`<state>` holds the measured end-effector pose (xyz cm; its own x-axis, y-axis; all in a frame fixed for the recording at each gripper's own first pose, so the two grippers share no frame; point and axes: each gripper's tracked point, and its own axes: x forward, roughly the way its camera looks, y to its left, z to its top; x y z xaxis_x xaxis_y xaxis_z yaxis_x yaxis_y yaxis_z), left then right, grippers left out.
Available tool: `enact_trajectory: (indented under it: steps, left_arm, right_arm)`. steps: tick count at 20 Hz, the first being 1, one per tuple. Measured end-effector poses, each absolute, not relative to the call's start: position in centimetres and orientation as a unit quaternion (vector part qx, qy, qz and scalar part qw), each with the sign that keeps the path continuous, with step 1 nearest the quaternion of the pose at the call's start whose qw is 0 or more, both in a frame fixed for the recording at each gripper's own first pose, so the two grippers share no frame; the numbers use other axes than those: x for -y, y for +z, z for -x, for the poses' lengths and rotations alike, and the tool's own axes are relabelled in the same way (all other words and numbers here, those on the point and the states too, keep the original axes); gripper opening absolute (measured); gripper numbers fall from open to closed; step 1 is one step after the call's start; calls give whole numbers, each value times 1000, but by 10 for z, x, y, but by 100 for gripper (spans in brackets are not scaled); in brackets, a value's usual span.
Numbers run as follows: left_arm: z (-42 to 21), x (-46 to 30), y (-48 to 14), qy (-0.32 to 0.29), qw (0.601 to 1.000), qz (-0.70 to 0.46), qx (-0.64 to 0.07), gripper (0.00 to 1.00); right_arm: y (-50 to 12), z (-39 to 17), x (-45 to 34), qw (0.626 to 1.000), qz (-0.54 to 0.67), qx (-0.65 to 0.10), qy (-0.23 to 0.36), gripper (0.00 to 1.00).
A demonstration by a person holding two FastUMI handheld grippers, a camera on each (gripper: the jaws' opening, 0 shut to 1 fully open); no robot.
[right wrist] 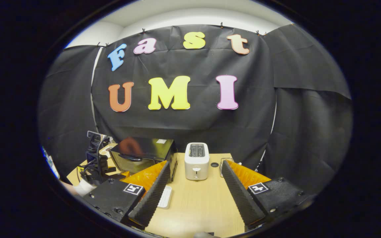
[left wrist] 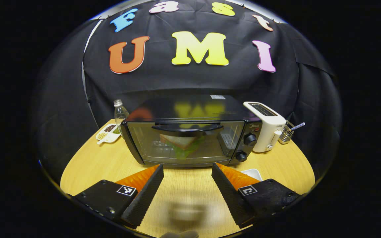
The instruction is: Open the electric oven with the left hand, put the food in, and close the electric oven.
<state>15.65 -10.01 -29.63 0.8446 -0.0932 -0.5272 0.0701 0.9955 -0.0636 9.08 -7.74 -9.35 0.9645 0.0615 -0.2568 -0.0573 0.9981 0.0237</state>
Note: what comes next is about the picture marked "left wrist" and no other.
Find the black backdrop cloth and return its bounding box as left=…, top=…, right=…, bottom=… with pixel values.
left=33, top=0, right=343, bottom=186

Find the white sectioned plate with grains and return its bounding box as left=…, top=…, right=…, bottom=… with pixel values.
left=96, top=123, right=122, bottom=145

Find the white rectangular tray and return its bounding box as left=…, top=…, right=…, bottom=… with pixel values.
left=240, top=169, right=263, bottom=182

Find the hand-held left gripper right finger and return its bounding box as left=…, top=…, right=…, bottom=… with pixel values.
left=211, top=162, right=301, bottom=229

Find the sandwich with lettuce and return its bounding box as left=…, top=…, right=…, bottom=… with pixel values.
left=159, top=133, right=206, bottom=159

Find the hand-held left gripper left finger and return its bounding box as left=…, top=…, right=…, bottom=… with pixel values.
left=73, top=164, right=164, bottom=229

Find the white toaster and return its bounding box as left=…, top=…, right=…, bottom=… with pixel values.
left=243, top=101, right=287, bottom=153

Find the black electric oven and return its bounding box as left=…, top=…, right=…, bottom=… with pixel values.
left=121, top=95, right=263, bottom=168

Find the clear plastic water bottle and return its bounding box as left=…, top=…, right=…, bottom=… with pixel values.
left=113, top=99, right=130, bottom=133

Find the metal wire utensil holder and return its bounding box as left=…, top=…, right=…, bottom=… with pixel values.
left=278, top=120, right=295, bottom=144

